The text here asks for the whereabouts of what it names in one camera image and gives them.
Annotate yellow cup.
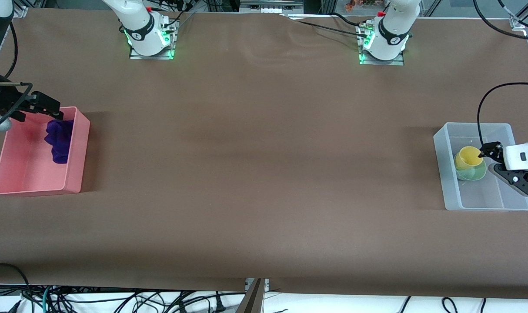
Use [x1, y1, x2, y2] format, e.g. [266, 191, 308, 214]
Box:
[454, 146, 485, 171]

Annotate green bowl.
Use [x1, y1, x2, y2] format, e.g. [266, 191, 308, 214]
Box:
[455, 163, 487, 181]

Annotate purple cloth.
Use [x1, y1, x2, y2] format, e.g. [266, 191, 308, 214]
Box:
[45, 120, 74, 164]

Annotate clear plastic bin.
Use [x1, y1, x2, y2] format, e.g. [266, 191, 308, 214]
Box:
[433, 122, 528, 212]

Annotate pink plastic bin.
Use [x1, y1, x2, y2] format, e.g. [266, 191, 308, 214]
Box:
[0, 107, 91, 196]

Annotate colourful small objects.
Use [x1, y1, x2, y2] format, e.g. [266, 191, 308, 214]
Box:
[346, 0, 380, 12]

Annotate large table cover sheet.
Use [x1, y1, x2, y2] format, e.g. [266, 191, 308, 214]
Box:
[0, 8, 528, 300]

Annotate silver power strip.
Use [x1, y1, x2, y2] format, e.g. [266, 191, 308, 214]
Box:
[240, 0, 304, 14]

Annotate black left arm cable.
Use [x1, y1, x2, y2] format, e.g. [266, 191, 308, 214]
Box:
[473, 0, 528, 148]

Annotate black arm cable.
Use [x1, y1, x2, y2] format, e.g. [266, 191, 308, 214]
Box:
[473, 0, 528, 148]
[0, 22, 33, 133]

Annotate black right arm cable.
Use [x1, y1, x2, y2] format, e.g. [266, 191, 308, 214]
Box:
[0, 22, 33, 133]

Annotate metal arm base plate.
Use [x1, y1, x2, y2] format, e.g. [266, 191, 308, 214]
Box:
[359, 26, 405, 66]
[129, 20, 176, 60]

